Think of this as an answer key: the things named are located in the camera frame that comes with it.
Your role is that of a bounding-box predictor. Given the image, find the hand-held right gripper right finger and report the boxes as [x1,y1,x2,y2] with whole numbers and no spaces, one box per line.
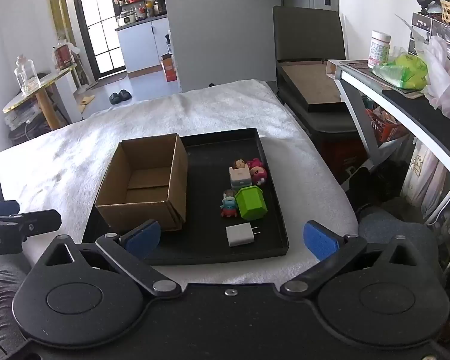
[280,220,441,301]

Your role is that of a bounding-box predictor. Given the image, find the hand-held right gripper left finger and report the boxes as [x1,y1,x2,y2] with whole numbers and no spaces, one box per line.
[32,220,182,300]

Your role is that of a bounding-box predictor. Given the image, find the cardboard box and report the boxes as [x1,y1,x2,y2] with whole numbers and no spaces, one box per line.
[94,133,189,232]

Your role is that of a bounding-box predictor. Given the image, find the green toy house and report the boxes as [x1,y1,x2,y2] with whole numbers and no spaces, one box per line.
[235,185,268,221]

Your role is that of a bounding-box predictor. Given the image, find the white charger plug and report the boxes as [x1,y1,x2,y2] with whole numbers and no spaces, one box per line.
[226,225,262,247]

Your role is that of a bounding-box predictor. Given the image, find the small blue red robot toy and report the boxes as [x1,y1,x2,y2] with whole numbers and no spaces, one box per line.
[220,189,238,218]

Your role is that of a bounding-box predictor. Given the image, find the white teal block toy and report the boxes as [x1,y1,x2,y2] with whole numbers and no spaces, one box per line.
[229,168,253,191]

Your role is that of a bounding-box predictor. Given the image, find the black shallow tray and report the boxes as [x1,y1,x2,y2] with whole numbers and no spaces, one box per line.
[82,127,289,267]

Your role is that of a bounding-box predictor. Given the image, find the stack of items under table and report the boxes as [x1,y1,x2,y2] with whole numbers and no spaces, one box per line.
[4,103,44,130]

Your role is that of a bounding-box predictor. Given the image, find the pink toy figure with face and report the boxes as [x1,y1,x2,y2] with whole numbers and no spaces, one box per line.
[250,167,268,186]

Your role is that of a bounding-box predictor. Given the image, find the round gold edged table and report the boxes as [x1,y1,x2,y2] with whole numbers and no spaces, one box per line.
[2,64,78,130]

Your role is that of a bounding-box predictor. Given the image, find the clear glass bottle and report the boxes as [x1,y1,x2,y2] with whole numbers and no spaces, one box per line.
[15,55,41,95]

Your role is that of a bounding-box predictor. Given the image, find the beige slipper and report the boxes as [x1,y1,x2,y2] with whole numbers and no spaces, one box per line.
[77,95,97,113]

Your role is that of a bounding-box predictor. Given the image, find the red storage basket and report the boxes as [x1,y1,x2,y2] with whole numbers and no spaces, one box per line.
[367,107,410,143]

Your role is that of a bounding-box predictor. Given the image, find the red snack bag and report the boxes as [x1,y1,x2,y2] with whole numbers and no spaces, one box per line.
[53,43,74,70]

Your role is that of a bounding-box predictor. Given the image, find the brown flat board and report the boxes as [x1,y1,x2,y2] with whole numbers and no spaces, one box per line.
[280,60,346,113]

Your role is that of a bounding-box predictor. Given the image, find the black desk mat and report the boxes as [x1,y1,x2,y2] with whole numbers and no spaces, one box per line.
[382,89,450,149]

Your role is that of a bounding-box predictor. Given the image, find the white desk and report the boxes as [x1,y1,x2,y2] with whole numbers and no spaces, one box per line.
[326,59,450,196]

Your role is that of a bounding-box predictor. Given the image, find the orange carton box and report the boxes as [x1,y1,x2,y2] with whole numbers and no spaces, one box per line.
[161,53,178,82]

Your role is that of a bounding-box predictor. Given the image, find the green plastic packet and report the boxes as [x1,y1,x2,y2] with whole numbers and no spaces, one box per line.
[372,53,430,91]

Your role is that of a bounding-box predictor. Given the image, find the black framed glass door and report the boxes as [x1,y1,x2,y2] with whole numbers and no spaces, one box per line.
[70,0,127,80]

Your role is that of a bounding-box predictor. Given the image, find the white kitchen cabinet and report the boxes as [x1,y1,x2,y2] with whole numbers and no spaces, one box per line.
[115,17,172,74]

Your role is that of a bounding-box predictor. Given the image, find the white lidded jar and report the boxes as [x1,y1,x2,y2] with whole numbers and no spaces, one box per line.
[367,31,392,69]

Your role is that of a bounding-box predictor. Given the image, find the white plastic bag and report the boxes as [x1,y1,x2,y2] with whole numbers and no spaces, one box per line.
[422,35,450,125]

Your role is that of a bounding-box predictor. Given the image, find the grey folding chair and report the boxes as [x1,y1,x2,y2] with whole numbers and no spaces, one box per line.
[273,5,362,137]

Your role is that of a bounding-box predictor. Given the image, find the white rice cooker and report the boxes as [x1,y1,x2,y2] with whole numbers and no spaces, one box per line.
[118,11,138,28]

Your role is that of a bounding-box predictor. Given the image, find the dark picture box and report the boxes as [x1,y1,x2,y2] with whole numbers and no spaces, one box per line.
[409,12,450,58]

